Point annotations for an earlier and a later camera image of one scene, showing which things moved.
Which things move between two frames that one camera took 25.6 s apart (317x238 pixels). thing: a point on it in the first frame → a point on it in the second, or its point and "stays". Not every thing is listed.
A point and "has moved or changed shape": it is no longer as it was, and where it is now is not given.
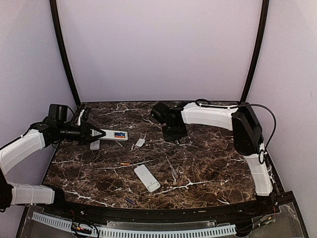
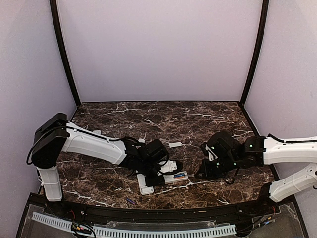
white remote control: x=116 y=135 → x=178 y=177
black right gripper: x=168 y=138 → x=205 y=171
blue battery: x=120 y=134 → x=180 y=174
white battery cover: x=140 y=142 stays
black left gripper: x=85 y=129 → x=159 y=182
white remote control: x=147 y=178 has moved or changed shape
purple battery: x=133 y=203 stays
